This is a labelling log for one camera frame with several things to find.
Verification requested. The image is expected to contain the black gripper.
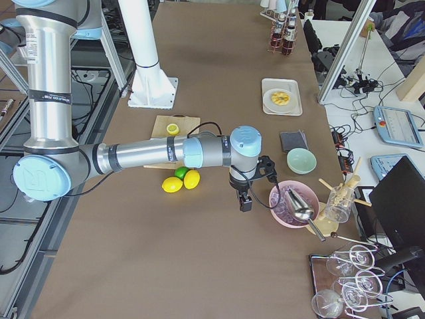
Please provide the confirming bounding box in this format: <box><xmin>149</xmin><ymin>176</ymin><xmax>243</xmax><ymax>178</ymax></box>
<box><xmin>229</xmin><ymin>165</ymin><xmax>257</xmax><ymax>212</ymax></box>

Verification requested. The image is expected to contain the cream serving tray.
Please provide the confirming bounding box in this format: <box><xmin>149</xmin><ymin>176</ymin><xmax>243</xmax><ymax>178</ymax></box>
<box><xmin>262</xmin><ymin>78</ymin><xmax>303</xmax><ymax>116</ymax></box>

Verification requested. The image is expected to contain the green handled reacher stick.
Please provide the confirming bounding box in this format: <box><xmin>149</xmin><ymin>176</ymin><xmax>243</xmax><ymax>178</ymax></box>
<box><xmin>355</xmin><ymin>24</ymin><xmax>374</xmax><ymax>77</ymax></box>

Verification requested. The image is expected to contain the clear glass jar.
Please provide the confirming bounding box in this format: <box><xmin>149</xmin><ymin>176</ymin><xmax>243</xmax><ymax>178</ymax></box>
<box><xmin>325</xmin><ymin>185</ymin><xmax>354</xmax><ymax>223</ymax></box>

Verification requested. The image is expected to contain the wooden block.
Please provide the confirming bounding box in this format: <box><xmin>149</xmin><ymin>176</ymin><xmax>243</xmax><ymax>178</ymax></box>
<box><xmin>396</xmin><ymin>57</ymin><xmax>425</xmax><ymax>102</ymax></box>

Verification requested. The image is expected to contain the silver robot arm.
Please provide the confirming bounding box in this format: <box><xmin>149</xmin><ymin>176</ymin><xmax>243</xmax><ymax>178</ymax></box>
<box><xmin>13</xmin><ymin>1</ymin><xmax>262</xmax><ymax>211</ymax></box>

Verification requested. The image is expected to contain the halved lemon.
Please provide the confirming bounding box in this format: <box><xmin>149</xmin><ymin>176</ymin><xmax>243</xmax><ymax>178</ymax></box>
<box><xmin>166</xmin><ymin>123</ymin><xmax>180</xmax><ymax>136</ymax></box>

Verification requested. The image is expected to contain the black computer monitor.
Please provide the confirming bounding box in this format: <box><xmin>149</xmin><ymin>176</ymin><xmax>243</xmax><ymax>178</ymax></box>
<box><xmin>369</xmin><ymin>156</ymin><xmax>425</xmax><ymax>249</ymax></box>

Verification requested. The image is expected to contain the white round plate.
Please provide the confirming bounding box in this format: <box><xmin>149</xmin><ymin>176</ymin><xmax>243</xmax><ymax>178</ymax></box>
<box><xmin>263</xmin><ymin>88</ymin><xmax>296</xmax><ymax>114</ymax></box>

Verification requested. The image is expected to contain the yellow lemon far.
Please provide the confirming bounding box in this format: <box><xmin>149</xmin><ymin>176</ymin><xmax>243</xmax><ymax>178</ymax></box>
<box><xmin>183</xmin><ymin>169</ymin><xmax>201</xmax><ymax>189</ymax></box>

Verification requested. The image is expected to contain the yellow lemon near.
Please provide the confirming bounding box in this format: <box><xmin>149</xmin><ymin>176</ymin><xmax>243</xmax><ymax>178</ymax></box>
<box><xmin>161</xmin><ymin>176</ymin><xmax>183</xmax><ymax>193</ymax></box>

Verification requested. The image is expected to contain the wine glass rack tray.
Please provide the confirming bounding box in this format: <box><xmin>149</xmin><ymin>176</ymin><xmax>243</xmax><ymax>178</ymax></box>
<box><xmin>309</xmin><ymin>243</ymin><xmax>393</xmax><ymax>318</ymax></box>

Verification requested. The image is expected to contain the glazed braided donut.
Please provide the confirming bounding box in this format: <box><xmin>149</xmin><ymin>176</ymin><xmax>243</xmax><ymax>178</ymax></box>
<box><xmin>271</xmin><ymin>92</ymin><xmax>291</xmax><ymax>106</ymax></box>

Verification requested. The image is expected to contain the green lime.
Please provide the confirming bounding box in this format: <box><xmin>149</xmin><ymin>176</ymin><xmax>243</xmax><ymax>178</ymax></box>
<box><xmin>174</xmin><ymin>166</ymin><xmax>190</xmax><ymax>179</ymax></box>

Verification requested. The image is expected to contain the blue teach pendant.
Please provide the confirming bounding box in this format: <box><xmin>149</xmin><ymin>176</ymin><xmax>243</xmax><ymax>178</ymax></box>
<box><xmin>373</xmin><ymin>106</ymin><xmax>424</xmax><ymax>148</ymax></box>
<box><xmin>370</xmin><ymin>154</ymin><xmax>408</xmax><ymax>181</ymax></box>

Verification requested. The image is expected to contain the yellow lemon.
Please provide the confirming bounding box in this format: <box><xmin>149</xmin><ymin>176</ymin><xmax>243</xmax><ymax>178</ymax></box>
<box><xmin>183</xmin><ymin>169</ymin><xmax>201</xmax><ymax>189</ymax></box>
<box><xmin>161</xmin><ymin>176</ymin><xmax>183</xmax><ymax>193</ymax></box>

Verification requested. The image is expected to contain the wooden cutting board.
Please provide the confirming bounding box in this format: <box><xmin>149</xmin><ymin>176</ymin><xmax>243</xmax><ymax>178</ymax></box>
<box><xmin>144</xmin><ymin>115</ymin><xmax>201</xmax><ymax>169</ymax></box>

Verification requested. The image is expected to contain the wooden glass stand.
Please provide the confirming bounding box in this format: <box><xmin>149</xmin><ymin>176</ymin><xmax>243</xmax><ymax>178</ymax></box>
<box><xmin>319</xmin><ymin>157</ymin><xmax>372</xmax><ymax>226</ymax></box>

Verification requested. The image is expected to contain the metal ice scoop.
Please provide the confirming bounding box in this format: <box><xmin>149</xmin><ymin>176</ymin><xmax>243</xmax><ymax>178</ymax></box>
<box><xmin>287</xmin><ymin>188</ymin><xmax>325</xmax><ymax>242</ymax></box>

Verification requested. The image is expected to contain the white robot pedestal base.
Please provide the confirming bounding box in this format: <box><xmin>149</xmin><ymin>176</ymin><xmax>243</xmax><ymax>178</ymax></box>
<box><xmin>119</xmin><ymin>1</ymin><xmax>178</xmax><ymax>110</ymax></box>

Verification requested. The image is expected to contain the tea bottle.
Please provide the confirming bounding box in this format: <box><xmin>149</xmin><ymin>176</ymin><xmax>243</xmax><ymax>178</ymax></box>
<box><xmin>282</xmin><ymin>15</ymin><xmax>296</xmax><ymax>55</ymax></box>
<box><xmin>270</xmin><ymin>13</ymin><xmax>286</xmax><ymax>52</ymax></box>

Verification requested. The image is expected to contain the pink ice bowl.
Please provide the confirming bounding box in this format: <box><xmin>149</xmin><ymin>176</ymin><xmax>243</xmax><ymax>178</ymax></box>
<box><xmin>269</xmin><ymin>180</ymin><xmax>319</xmax><ymax>229</ymax></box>

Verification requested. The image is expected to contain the copper wire bottle rack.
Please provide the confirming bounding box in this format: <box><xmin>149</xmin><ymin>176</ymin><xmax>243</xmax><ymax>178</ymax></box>
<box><xmin>267</xmin><ymin>13</ymin><xmax>298</xmax><ymax>53</ymax></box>

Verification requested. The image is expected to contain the grey folded cloth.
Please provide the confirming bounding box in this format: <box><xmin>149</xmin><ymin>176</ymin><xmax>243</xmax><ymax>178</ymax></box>
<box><xmin>280</xmin><ymin>130</ymin><xmax>309</xmax><ymax>153</ymax></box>

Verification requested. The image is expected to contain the mint green bowl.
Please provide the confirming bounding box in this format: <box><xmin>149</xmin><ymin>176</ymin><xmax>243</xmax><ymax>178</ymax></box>
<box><xmin>287</xmin><ymin>148</ymin><xmax>317</xmax><ymax>175</ymax></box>

